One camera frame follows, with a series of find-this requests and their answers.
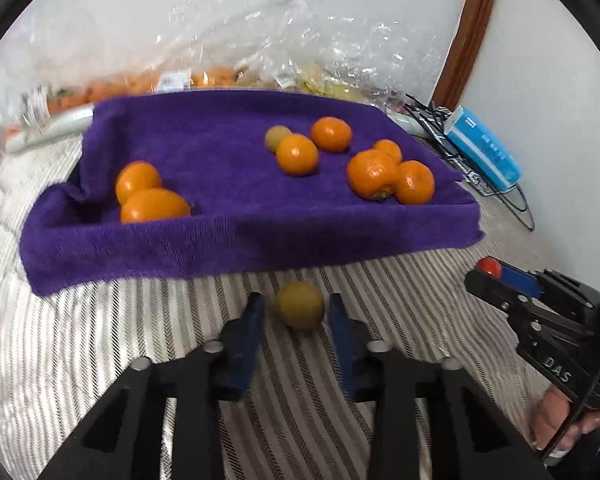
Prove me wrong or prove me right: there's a clear bag of oranges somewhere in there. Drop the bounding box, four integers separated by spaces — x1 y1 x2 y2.
0 18 248 126

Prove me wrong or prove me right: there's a white rolled tube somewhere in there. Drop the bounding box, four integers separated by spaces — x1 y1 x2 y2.
4 102 432 155

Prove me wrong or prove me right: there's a yellow-green fruit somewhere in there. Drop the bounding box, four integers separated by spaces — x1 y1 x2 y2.
274 281 325 330
264 125 292 154

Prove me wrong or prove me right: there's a brown wooden door frame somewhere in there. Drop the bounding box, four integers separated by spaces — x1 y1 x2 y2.
432 0 495 110

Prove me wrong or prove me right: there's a large orange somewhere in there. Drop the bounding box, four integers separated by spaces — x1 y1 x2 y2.
394 160 436 205

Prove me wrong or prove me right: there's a striped quilted mattress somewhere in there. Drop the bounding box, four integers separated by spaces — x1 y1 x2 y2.
0 139 550 479

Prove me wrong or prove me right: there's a right hand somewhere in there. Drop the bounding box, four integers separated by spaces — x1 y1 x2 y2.
530 386 600 452

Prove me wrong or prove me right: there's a purple towel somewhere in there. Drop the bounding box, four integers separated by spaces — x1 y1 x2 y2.
20 89 482 296

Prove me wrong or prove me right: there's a clear bag of yellow fruit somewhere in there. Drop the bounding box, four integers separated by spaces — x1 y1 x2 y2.
156 0 442 107

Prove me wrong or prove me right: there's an oval orange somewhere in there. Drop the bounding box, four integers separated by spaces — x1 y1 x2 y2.
120 188 192 223

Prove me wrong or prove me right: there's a blue tissue pack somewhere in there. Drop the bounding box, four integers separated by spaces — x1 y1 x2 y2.
444 106 521 192

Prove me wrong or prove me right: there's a small red tomato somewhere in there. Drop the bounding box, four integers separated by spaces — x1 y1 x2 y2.
476 257 503 278

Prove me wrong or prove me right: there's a black cable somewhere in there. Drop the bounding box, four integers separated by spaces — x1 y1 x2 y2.
403 93 537 232

